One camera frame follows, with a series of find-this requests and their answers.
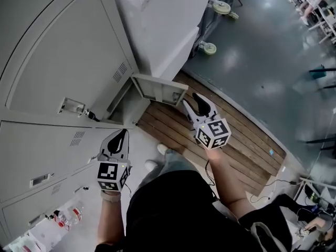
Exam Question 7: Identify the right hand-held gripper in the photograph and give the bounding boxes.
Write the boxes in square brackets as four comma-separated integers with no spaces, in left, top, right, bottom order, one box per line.
[182,92,233,151]

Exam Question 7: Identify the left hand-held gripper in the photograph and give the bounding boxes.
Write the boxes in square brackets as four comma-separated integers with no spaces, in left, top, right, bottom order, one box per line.
[96,129,132,193]

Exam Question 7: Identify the grey metal locker cabinet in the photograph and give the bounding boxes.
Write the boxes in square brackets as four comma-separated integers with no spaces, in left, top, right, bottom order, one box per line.
[0,0,152,249]

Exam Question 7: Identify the person's right forearm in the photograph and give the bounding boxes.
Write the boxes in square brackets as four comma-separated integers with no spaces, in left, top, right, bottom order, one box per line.
[204,147,257,219]

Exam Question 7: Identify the person's left forearm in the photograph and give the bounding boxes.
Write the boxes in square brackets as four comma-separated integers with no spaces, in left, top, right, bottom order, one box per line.
[97,190,124,246]

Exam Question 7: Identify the black key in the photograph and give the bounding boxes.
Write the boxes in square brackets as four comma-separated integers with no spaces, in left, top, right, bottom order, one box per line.
[84,108,101,122]

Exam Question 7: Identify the wooden plank platform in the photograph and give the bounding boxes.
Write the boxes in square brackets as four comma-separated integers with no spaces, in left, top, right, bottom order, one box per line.
[136,71,287,197]

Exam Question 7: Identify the person's blue jeans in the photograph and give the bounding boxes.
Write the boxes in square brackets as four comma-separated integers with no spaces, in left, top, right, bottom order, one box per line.
[148,148,200,180]

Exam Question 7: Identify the grey wheeled cart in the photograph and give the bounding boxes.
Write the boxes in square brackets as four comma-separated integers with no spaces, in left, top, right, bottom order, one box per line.
[193,0,250,56]

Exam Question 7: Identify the person's black shirt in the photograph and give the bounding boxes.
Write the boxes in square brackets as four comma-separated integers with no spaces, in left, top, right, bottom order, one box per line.
[96,170,293,252]

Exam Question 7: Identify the teal stool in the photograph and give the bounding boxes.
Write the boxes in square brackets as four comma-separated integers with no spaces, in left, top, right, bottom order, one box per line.
[309,64,336,92]

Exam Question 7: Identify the white table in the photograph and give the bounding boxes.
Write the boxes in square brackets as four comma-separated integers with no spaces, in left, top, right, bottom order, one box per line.
[307,5,336,46]

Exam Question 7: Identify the clear bottle red handle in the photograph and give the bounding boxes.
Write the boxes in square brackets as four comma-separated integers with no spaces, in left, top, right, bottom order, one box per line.
[53,199,86,229]

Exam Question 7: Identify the beige shoulder strap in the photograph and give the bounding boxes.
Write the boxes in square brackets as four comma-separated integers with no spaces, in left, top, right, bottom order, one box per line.
[249,220,284,252]

